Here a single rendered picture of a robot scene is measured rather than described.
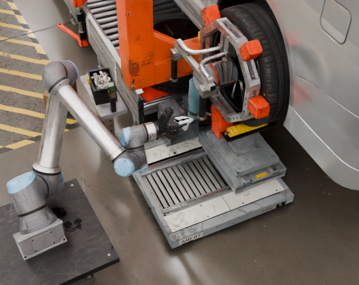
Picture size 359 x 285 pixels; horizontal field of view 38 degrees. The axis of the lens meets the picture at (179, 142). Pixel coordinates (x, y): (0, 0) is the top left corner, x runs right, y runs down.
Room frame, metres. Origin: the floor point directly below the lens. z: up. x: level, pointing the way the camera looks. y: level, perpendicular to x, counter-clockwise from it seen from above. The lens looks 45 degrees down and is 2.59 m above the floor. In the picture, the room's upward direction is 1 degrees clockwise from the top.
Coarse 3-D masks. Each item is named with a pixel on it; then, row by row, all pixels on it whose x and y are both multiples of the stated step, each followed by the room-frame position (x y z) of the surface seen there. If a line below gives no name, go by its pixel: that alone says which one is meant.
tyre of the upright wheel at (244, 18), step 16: (224, 16) 2.43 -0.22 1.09; (240, 16) 2.30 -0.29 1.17; (256, 16) 2.29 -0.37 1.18; (272, 16) 2.30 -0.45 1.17; (256, 32) 2.19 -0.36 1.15; (272, 32) 2.21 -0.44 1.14; (272, 48) 2.13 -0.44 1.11; (272, 64) 2.07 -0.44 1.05; (272, 80) 2.03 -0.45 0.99; (288, 80) 2.06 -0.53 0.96; (224, 96) 2.36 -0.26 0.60; (272, 96) 2.00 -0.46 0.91; (288, 96) 2.05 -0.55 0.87; (240, 112) 2.21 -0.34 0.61; (272, 112) 2.01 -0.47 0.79
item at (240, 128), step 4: (240, 124) 2.18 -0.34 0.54; (264, 124) 2.22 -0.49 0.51; (228, 128) 2.15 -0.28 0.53; (232, 128) 2.15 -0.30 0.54; (236, 128) 2.15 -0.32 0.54; (240, 128) 2.16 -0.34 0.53; (244, 128) 2.16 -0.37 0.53; (248, 128) 2.17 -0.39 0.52; (252, 128) 2.18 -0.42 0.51; (256, 128) 2.20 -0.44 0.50; (228, 132) 2.14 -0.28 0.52; (232, 132) 2.13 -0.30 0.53; (236, 132) 2.14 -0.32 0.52; (240, 132) 2.15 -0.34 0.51; (244, 132) 2.16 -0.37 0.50; (232, 136) 2.13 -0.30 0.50
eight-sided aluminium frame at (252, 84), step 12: (216, 24) 2.33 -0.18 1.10; (228, 24) 2.31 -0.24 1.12; (204, 36) 2.46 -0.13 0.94; (228, 36) 2.24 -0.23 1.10; (240, 36) 2.21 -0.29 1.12; (204, 48) 2.46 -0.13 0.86; (240, 60) 2.11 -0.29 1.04; (252, 60) 2.11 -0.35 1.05; (252, 72) 2.08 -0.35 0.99; (252, 84) 2.02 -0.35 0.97; (216, 96) 2.34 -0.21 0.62; (252, 96) 2.05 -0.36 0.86; (228, 108) 2.24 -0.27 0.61; (228, 120) 2.14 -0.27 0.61; (240, 120) 2.05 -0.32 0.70
